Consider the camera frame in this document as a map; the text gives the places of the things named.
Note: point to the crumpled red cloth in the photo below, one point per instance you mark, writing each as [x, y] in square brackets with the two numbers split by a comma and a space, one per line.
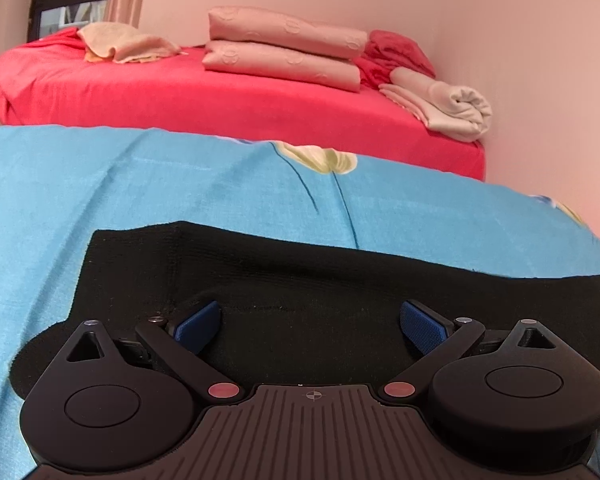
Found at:
[386, 51]

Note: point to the upper pink folded pillow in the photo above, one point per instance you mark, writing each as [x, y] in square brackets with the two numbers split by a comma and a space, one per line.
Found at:
[242, 24]

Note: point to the beige towel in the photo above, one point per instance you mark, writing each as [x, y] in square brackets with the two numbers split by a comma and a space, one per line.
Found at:
[122, 43]

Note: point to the red sheeted bed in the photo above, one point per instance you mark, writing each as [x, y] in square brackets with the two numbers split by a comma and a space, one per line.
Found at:
[48, 82]

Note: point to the black pants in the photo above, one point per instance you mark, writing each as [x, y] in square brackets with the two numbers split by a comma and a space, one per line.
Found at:
[294, 312]

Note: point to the rolled cream blanket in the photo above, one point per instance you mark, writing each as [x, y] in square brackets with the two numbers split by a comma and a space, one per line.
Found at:
[459, 112]

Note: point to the blue floral bed sheet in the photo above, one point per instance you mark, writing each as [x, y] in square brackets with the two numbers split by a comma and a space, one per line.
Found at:
[59, 185]

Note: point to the lower pink folded pillow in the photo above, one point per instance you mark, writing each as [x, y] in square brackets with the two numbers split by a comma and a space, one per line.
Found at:
[262, 60]

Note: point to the pink folded pillow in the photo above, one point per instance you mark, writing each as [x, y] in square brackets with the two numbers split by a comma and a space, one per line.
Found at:
[262, 60]
[242, 24]

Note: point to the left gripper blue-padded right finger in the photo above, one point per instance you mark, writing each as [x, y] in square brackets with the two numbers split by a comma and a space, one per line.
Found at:
[438, 340]

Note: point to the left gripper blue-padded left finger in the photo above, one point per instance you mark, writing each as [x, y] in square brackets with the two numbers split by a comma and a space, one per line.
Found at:
[176, 344]

